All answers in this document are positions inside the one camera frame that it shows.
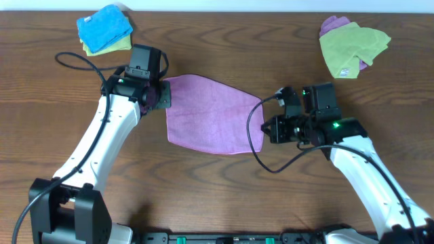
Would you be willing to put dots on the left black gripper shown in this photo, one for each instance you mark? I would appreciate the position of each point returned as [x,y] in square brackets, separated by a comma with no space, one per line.
[165,94]

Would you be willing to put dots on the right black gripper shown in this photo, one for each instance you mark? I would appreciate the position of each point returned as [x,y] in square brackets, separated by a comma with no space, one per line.
[277,136]

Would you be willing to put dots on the purple microfibre cloth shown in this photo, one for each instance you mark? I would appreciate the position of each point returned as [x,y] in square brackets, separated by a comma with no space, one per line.
[212,117]

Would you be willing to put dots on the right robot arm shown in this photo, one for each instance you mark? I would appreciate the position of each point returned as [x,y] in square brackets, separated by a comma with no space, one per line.
[395,216]

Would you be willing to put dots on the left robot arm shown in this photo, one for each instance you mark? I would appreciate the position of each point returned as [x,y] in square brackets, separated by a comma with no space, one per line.
[69,207]

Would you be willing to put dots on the green folded cloth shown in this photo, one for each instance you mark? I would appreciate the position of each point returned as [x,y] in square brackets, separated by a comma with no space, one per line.
[123,44]

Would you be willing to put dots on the blue folded cloth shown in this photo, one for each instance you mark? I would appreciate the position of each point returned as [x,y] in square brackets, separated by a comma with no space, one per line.
[103,28]

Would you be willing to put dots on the green crumpled cloth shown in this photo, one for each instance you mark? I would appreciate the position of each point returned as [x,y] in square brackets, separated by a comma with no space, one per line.
[378,44]

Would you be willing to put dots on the purple crumpled cloth underneath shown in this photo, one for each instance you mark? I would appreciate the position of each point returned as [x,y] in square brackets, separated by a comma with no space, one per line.
[332,23]

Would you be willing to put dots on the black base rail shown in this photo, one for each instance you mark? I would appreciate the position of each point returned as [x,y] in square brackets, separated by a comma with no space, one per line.
[237,238]

